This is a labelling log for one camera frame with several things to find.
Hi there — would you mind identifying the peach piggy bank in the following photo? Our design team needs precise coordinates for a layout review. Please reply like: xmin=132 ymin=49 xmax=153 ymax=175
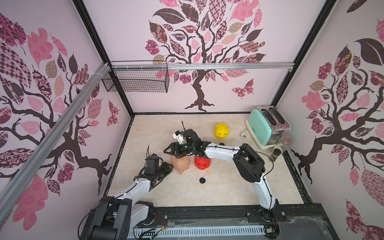
xmin=172 ymin=156 xmax=190 ymax=175

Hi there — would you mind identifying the red piggy bank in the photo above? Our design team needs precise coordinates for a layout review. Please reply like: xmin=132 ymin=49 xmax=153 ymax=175
xmin=194 ymin=156 xmax=211 ymax=170

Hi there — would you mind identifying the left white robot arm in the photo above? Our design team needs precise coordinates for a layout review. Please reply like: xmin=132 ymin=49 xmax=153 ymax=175
xmin=78 ymin=162 xmax=173 ymax=240

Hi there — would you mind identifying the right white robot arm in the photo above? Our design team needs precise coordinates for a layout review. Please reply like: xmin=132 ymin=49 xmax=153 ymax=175
xmin=164 ymin=141 xmax=276 ymax=211

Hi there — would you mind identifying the yellow piggy bank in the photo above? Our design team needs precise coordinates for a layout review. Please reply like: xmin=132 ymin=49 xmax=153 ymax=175
xmin=215 ymin=123 xmax=229 ymax=139

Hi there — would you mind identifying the mint green toaster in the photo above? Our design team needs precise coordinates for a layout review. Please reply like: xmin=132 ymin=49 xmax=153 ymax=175
xmin=245 ymin=106 xmax=291 ymax=150

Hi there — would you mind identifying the glass spice jar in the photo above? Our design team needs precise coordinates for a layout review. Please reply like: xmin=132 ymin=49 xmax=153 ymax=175
xmin=271 ymin=135 xmax=293 ymax=162

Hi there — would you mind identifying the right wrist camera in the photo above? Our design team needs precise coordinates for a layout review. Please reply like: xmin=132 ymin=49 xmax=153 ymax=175
xmin=173 ymin=131 xmax=186 ymax=145

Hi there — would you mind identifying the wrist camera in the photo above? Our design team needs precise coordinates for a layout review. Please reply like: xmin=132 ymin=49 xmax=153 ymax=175
xmin=173 ymin=131 xmax=186 ymax=145
xmin=144 ymin=154 xmax=160 ymax=176

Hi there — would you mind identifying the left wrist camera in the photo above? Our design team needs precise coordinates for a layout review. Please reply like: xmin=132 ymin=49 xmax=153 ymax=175
xmin=144 ymin=154 xmax=160 ymax=176

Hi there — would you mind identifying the white slotted cable duct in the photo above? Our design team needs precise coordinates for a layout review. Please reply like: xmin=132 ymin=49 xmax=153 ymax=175
xmin=127 ymin=226 xmax=266 ymax=240

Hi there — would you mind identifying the black wire basket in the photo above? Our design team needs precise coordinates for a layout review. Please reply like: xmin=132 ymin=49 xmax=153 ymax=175
xmin=102 ymin=60 xmax=170 ymax=93

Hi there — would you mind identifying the aluminium rail back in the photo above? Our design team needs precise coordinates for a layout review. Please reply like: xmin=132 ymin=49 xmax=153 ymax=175
xmin=166 ymin=62 xmax=295 ymax=71

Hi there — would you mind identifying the aluminium rail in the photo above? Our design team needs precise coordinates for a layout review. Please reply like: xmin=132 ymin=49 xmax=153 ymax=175
xmin=1 ymin=63 xmax=110 ymax=222
xmin=166 ymin=62 xmax=295 ymax=71

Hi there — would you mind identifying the black base frame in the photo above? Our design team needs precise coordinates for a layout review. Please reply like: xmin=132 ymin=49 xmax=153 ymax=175
xmin=79 ymin=203 xmax=341 ymax=240

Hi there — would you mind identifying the aluminium rail left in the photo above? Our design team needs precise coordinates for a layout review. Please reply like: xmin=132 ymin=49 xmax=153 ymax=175
xmin=1 ymin=63 xmax=110 ymax=222

